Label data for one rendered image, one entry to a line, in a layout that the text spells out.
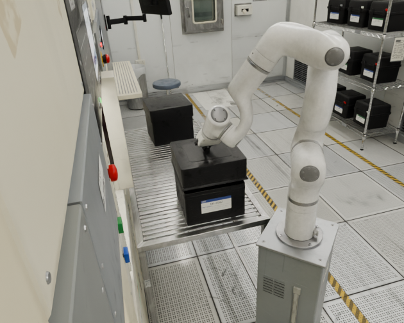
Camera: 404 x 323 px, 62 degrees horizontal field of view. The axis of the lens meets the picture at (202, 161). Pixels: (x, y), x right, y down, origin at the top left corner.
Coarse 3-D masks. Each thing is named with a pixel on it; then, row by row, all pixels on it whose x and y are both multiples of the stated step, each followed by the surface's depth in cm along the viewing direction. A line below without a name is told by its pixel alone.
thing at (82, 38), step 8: (80, 24) 76; (80, 32) 72; (80, 40) 68; (88, 40) 96; (80, 48) 65; (88, 48) 89; (88, 56) 84; (88, 64) 79; (88, 72) 75; (88, 80) 71; (88, 88) 68; (120, 216) 97
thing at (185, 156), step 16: (176, 144) 157; (192, 144) 155; (224, 144) 154; (176, 160) 144; (192, 160) 142; (208, 160) 141; (224, 160) 140; (240, 160) 140; (176, 176) 150; (192, 176) 138; (208, 176) 140; (224, 176) 142; (240, 176) 144
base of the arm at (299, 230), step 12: (288, 204) 133; (288, 216) 135; (300, 216) 131; (312, 216) 131; (276, 228) 144; (288, 228) 137; (300, 228) 133; (312, 228) 135; (288, 240) 137; (300, 240) 136; (312, 240) 136
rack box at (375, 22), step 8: (384, 0) 321; (392, 0) 317; (400, 0) 312; (376, 8) 320; (384, 8) 311; (392, 8) 305; (400, 8) 307; (376, 16) 322; (384, 16) 313; (392, 16) 308; (400, 16) 310; (368, 24) 334; (376, 24) 323; (384, 24) 315; (392, 24) 312; (400, 24) 315
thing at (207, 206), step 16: (176, 192) 171; (192, 192) 171; (208, 192) 144; (224, 192) 146; (240, 192) 149; (192, 208) 146; (208, 208) 148; (224, 208) 150; (240, 208) 153; (192, 224) 150
